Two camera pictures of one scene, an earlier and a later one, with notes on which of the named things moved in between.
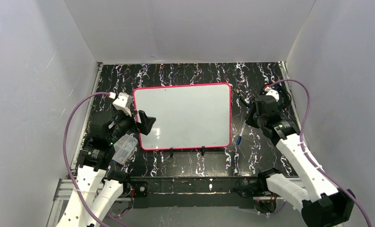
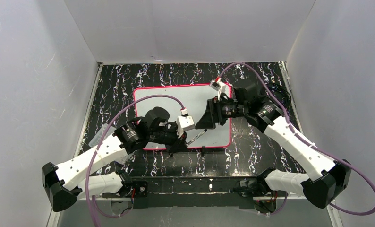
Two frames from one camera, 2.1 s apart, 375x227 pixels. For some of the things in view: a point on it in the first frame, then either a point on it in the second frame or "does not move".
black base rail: x=193 y=191 does not move
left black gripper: x=137 y=123 -> x=177 y=141
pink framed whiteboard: x=195 y=116 does not move
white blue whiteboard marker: x=239 y=138 -> x=199 y=135
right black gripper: x=253 y=113 -> x=218 y=112
